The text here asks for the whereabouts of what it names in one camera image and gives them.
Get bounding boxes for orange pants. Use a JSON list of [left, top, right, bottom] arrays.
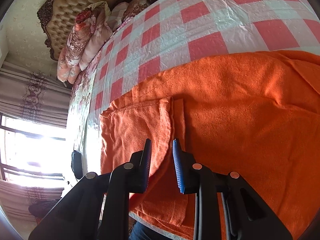
[[100, 50, 319, 239]]

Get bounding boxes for red white checkered plastic sheet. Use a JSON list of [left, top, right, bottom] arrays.
[[86, 0, 319, 173]]

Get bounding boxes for folded floral quilt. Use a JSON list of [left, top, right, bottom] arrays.
[[57, 2, 113, 84]]

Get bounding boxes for person's blue jeans legs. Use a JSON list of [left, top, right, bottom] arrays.
[[129, 222, 170, 240]]

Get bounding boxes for patterned curtain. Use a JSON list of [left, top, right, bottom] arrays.
[[1, 61, 71, 128]]

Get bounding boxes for floral bed sheet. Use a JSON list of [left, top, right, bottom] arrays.
[[66, 53, 101, 153]]

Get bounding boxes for tufted beige headboard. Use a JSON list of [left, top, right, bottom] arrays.
[[37, 0, 123, 61]]

